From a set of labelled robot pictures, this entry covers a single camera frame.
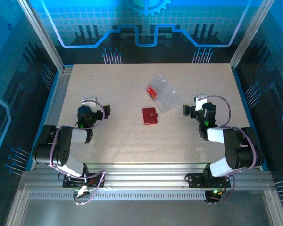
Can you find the clear acrylic card stand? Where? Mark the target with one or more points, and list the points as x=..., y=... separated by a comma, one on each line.
x=167, y=96

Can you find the red leather card holder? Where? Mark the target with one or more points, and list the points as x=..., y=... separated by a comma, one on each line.
x=150, y=115

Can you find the red VIP credit card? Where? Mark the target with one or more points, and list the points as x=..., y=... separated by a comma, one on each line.
x=152, y=91

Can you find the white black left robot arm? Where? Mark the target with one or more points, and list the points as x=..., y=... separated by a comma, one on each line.
x=61, y=150

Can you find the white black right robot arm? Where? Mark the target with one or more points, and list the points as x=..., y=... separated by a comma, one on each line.
x=235, y=146

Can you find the blue table edge strip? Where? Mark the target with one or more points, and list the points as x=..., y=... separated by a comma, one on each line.
x=30, y=162
x=264, y=166

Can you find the black connector with lights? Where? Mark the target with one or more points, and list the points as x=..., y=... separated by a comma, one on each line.
x=212, y=196

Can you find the grey metal bench panel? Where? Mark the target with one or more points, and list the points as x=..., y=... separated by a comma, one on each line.
x=143, y=212

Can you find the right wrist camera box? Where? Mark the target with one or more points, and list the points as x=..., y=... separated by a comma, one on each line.
x=200, y=103

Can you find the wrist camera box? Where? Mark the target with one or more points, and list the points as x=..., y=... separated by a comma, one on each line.
x=89, y=100
x=200, y=103

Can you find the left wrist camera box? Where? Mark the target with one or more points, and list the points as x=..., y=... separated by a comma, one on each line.
x=89, y=100

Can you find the aluminium side rail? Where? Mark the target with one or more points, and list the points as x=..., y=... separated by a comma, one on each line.
x=60, y=94

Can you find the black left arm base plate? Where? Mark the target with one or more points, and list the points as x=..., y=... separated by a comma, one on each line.
x=68, y=181

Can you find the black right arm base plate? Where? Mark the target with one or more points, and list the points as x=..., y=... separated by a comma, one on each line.
x=195, y=181

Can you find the aluminium frame cross rail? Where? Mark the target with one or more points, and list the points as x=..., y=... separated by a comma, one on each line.
x=143, y=176

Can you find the aluminium frame post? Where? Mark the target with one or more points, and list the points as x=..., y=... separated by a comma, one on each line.
x=42, y=35
x=251, y=35

